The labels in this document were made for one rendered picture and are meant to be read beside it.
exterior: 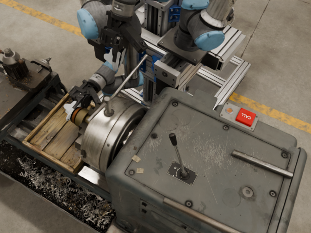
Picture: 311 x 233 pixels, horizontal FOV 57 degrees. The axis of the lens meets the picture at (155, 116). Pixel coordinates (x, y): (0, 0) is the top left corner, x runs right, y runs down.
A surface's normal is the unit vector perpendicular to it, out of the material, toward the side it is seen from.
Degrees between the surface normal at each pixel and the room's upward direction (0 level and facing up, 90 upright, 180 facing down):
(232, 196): 0
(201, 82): 0
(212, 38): 97
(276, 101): 0
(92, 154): 66
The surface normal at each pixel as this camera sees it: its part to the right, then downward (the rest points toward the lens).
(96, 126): -0.17, -0.17
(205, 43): 0.28, 0.87
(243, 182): 0.05, -0.55
